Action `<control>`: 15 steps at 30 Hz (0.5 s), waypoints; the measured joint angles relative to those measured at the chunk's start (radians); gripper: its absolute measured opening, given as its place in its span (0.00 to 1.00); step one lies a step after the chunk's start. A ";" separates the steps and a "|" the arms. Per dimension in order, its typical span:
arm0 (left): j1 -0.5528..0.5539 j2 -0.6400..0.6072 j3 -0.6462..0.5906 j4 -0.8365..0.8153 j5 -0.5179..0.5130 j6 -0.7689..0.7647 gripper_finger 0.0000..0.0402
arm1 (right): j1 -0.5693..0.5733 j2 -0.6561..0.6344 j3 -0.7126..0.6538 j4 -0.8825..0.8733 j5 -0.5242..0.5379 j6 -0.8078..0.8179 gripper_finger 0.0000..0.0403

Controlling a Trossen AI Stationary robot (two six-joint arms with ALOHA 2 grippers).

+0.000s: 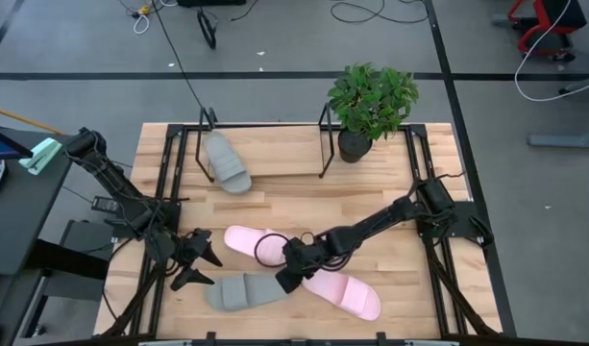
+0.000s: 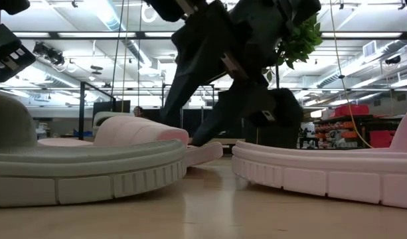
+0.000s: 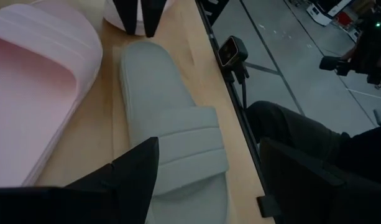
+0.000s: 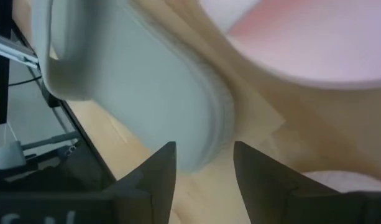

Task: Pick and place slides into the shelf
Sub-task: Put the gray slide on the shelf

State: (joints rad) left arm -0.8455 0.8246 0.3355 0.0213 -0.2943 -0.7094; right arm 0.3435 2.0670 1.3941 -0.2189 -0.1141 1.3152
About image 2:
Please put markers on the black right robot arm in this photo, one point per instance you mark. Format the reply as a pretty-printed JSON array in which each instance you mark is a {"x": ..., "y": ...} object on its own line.
[{"x": 306, "y": 8}]

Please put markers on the green potted plant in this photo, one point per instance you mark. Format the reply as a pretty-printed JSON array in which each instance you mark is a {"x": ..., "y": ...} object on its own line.
[{"x": 289, "y": 113}]

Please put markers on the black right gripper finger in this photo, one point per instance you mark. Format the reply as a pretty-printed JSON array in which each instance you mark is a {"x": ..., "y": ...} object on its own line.
[
  {"x": 196, "y": 56},
  {"x": 229, "y": 109}
]

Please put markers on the black background monitor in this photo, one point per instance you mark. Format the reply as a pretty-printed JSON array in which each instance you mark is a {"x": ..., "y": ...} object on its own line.
[{"x": 110, "y": 106}]

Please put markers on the black ceiling-hung device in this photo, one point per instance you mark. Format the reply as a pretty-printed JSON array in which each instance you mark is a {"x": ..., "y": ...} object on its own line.
[{"x": 48, "y": 53}]

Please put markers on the wooden shelf with black frame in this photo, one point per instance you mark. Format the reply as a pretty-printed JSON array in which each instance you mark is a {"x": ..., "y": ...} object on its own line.
[{"x": 82, "y": 113}]

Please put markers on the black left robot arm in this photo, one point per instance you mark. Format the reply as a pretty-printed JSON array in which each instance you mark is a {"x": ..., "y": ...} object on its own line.
[{"x": 10, "y": 5}]

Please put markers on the storage rack with orange bins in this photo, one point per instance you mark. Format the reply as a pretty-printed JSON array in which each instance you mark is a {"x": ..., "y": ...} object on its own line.
[{"x": 342, "y": 134}]

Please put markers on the person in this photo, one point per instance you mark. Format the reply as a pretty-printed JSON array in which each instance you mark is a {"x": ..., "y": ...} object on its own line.
[{"x": 138, "y": 112}]

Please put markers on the red storage bin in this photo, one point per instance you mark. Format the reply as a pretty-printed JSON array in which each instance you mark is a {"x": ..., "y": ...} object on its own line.
[
  {"x": 382, "y": 138},
  {"x": 351, "y": 110}
]

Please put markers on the pink rubber slide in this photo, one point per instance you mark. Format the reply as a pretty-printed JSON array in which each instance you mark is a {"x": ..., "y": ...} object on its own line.
[
  {"x": 322, "y": 172},
  {"x": 140, "y": 131}
]

